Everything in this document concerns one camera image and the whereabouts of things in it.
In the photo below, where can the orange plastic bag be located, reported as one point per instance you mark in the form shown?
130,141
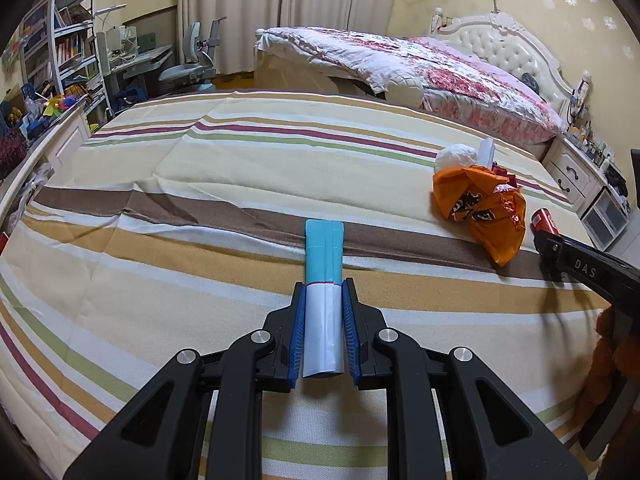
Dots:
490,206

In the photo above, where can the beige window curtain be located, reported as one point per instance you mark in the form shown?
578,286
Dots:
280,15

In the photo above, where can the white plastic drawer unit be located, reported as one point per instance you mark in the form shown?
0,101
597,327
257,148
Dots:
606,218

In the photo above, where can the white bookshelf with books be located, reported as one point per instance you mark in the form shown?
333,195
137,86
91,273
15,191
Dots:
58,54

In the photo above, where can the grey study desk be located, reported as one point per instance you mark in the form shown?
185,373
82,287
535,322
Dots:
121,59

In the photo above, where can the white tufted headboard bed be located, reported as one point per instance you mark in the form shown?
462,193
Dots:
501,41

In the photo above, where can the red wrapper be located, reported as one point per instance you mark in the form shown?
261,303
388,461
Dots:
542,221

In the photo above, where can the white two-drawer nightstand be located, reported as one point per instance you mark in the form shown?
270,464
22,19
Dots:
578,178

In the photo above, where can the striped bed sheet mattress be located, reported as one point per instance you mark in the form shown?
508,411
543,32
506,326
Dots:
181,224

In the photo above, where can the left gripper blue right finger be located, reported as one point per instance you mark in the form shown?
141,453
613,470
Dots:
350,331

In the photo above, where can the teal and white wrapper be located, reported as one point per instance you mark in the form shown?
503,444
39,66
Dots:
324,334

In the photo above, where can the grey ergonomic desk chair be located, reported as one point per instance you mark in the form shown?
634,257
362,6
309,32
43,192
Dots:
199,67

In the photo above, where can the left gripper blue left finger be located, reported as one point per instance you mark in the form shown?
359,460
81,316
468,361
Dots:
296,346

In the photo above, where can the white tissue ball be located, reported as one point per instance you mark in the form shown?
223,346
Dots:
454,156

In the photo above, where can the floral pink quilt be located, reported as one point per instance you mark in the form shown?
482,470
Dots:
421,73

